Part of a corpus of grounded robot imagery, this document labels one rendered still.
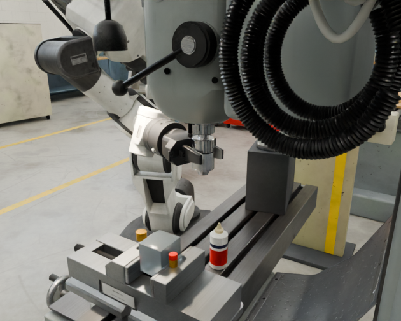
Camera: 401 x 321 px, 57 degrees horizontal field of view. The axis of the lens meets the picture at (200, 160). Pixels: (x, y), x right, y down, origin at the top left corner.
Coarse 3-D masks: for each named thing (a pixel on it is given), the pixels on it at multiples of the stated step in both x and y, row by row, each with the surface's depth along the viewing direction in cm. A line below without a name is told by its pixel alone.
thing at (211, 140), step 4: (196, 136) 77; (212, 136) 77; (192, 140) 76; (196, 140) 75; (200, 140) 75; (204, 140) 75; (208, 140) 75; (212, 140) 76; (196, 144) 75; (200, 144) 75; (204, 144) 75; (208, 144) 75
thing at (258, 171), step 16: (256, 144) 113; (256, 160) 107; (272, 160) 105; (288, 160) 104; (256, 176) 108; (272, 176) 107; (288, 176) 107; (256, 192) 110; (272, 192) 108; (288, 192) 113; (256, 208) 111; (272, 208) 110
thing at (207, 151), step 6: (192, 144) 76; (198, 150) 76; (204, 150) 75; (210, 150) 76; (204, 156) 76; (210, 156) 76; (204, 162) 76; (210, 162) 77; (192, 168) 78; (198, 168) 77; (204, 168) 77; (210, 168) 77
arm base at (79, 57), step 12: (60, 36) 107; (72, 36) 103; (84, 36) 100; (36, 48) 103; (60, 48) 94; (72, 48) 96; (84, 48) 98; (36, 60) 103; (60, 60) 94; (72, 60) 96; (84, 60) 99; (96, 60) 101; (60, 72) 96; (72, 72) 97; (84, 72) 100; (96, 72) 102
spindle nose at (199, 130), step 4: (192, 128) 75; (196, 128) 74; (200, 128) 74; (204, 128) 74; (208, 128) 74; (212, 128) 75; (192, 132) 75; (196, 132) 74; (200, 132) 74; (204, 132) 74; (208, 132) 74; (212, 132) 75
